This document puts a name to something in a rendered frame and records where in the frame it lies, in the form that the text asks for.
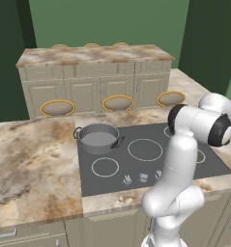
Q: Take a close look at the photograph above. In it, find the dark grey hob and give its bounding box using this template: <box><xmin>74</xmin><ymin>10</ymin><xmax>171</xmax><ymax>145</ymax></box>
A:
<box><xmin>75</xmin><ymin>121</ymin><xmax>231</xmax><ymax>198</ymax></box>

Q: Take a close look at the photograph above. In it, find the beige drawer front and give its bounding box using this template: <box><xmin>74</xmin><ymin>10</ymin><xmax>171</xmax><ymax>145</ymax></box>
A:
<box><xmin>0</xmin><ymin>221</ymin><xmax>69</xmax><ymax>247</ymax></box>

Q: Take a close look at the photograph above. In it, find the grey pot with black handles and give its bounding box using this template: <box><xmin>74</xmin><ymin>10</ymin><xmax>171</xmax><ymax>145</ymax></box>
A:
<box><xmin>72</xmin><ymin>123</ymin><xmax>126</xmax><ymax>155</ymax></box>

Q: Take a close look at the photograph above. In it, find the silver drawer handle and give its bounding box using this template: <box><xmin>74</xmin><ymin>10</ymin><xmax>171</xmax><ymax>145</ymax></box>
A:
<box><xmin>0</xmin><ymin>228</ymin><xmax>18</xmax><ymax>241</ymax></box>

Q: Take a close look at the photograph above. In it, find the beige cupboard door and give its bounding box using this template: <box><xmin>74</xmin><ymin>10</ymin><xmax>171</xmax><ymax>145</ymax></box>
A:
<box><xmin>82</xmin><ymin>208</ymin><xmax>151</xmax><ymax>247</ymax></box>
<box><xmin>179</xmin><ymin>188</ymin><xmax>231</xmax><ymax>247</ymax></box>

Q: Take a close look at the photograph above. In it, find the beige island cupboards, marble top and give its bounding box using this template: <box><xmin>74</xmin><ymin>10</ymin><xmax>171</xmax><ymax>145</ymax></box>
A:
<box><xmin>15</xmin><ymin>43</ymin><xmax>176</xmax><ymax>121</ymax></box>

